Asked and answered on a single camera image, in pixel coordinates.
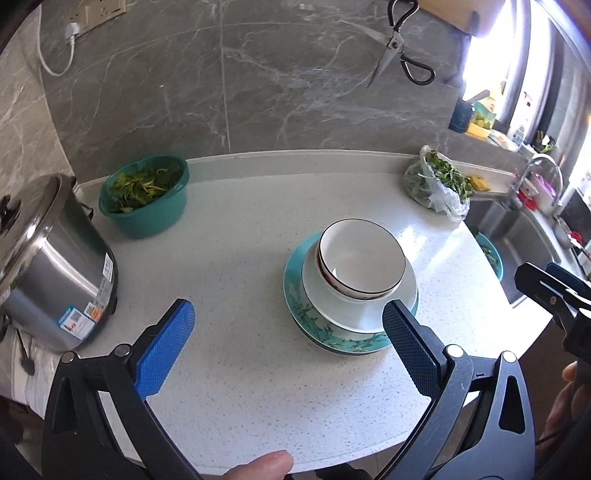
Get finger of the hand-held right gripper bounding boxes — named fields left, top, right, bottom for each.
left=514, top=262, right=591, bottom=334
left=546, top=261, right=591, bottom=297

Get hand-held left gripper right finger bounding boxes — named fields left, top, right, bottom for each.
left=381, top=299, right=537, bottom=480

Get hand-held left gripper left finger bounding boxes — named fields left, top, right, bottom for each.
left=41, top=298, right=197, bottom=480

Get large white bowl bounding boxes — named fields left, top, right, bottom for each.
left=301, top=231, right=419, bottom=334

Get small white bowl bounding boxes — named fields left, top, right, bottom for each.
left=318, top=220, right=407, bottom=298

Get deep teal plate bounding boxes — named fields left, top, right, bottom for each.
left=283, top=230, right=419, bottom=357

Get person's right hand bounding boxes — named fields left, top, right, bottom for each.
left=546, top=360, right=580, bottom=446

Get person's left hand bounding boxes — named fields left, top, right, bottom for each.
left=221, top=451, right=295, bottom=480

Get teal basin of greens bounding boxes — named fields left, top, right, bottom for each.
left=475, top=232, right=504, bottom=283

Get chrome faucet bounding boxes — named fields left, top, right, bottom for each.
left=508, top=154, right=565, bottom=212

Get metal bowl with purple lid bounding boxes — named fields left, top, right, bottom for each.
left=531, top=173, right=559, bottom=210

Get stainless steel rice cooker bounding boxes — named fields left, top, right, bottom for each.
left=0, top=173, right=119, bottom=354

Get green basin of greens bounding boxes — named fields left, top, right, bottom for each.
left=98, top=154, right=190, bottom=240

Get clear plastic bag of greens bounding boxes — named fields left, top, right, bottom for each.
left=403, top=145, right=476, bottom=221

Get white wipes pack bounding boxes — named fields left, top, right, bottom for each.
left=488, top=130, right=519, bottom=151

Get white spray bottle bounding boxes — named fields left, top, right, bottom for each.
left=512, top=92, right=532, bottom=145

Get yellow detergent bottle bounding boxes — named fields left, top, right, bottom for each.
left=466, top=100, right=498, bottom=139

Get blue utensil holder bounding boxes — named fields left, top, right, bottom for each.
left=449, top=98, right=475, bottom=134

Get window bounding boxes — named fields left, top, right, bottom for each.
left=466, top=0, right=591, bottom=222

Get black kitchen scissors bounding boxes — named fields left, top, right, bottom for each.
left=366, top=0, right=435, bottom=89

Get wooden cutting board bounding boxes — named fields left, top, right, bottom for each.
left=416, top=0, right=506, bottom=35

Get black power cord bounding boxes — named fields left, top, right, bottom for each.
left=16, top=330, right=37, bottom=376

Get white plug with cable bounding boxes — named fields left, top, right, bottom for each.
left=36, top=22, right=80, bottom=77

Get wall power outlet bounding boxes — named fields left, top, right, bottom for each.
left=65, top=0, right=127, bottom=25

